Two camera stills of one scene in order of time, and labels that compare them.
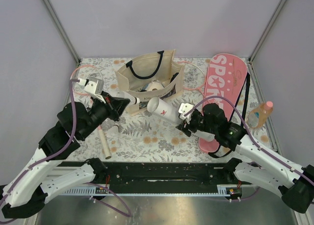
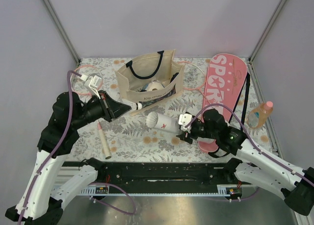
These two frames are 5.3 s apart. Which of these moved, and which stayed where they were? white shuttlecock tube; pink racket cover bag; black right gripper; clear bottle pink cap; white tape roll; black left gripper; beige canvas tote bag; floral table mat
Moved: white shuttlecock tube; black right gripper
Stayed: floral table mat; beige canvas tote bag; black left gripper; white tape roll; clear bottle pink cap; pink racket cover bag
